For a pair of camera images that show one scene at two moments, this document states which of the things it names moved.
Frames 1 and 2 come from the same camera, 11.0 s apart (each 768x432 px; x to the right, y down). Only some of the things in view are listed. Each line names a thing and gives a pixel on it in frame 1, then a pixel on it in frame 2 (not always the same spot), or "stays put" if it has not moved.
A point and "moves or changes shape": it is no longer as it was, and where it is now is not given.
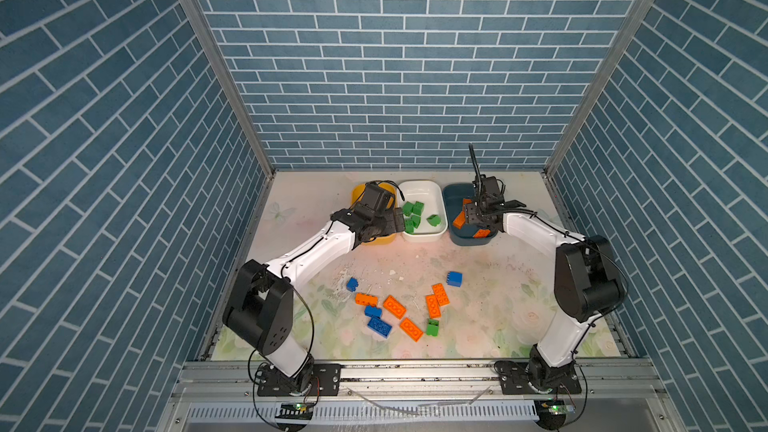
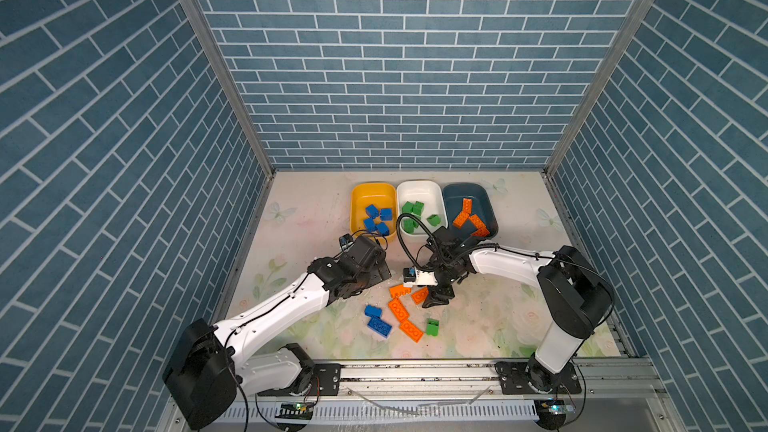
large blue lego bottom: x=379 y=326 stays put
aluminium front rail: x=417 y=378 stays put
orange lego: x=394 y=307 stays put
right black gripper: x=470 y=208 → x=437 y=296
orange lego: x=440 y=294 moves or changes shape
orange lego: x=366 y=300 → x=399 y=290
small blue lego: x=373 y=311 stays put
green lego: x=434 y=220 stays put
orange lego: x=460 y=220 stays put
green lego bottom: x=432 y=327 stays put
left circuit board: x=295 y=411 stays put
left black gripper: x=390 y=224 → x=377 y=275
